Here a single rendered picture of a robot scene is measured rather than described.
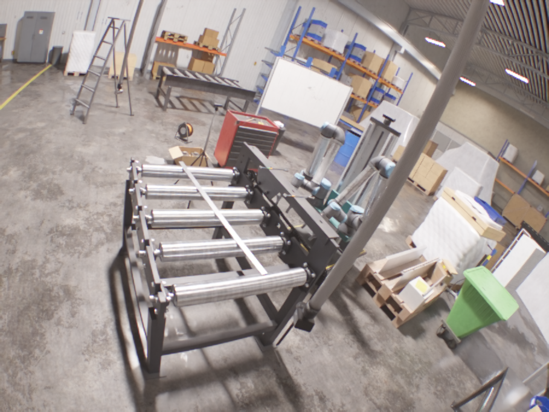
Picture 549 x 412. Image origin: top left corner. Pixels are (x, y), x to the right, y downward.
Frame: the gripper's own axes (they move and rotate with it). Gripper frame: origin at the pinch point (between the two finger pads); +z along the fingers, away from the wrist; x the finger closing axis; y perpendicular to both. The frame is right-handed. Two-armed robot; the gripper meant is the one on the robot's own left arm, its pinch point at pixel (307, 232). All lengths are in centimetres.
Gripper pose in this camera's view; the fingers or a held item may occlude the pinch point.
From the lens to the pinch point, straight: 233.7
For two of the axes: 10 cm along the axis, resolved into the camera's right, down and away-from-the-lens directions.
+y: -5.9, -3.1, -7.5
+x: 4.1, 6.8, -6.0
